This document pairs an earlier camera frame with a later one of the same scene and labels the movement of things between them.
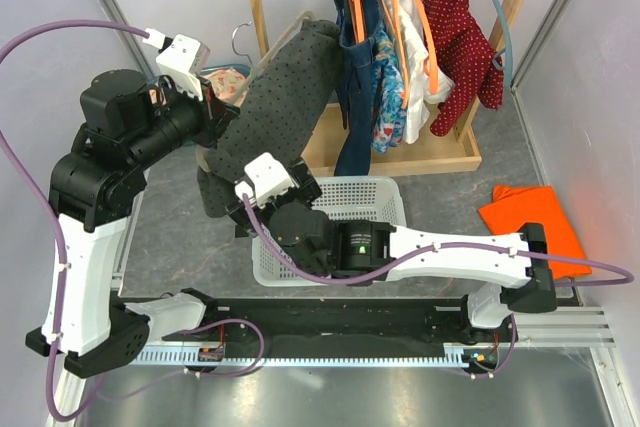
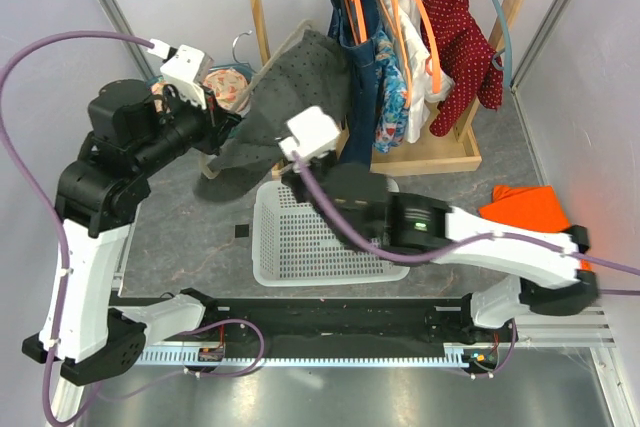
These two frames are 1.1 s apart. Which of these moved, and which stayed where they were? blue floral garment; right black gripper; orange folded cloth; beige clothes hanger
Moved: beige clothes hanger; right black gripper
Stayed: blue floral garment; orange folded cloth
